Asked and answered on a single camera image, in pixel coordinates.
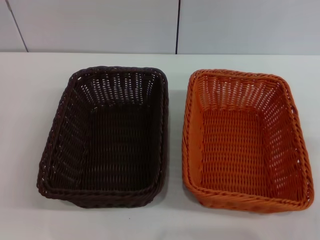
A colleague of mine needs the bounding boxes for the orange woven basket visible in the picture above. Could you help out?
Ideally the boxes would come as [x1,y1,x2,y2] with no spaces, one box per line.
[183,67,315,210]

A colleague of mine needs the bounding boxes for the dark brown woven basket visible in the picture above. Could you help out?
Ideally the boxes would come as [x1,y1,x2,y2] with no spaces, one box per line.
[35,65,170,209]

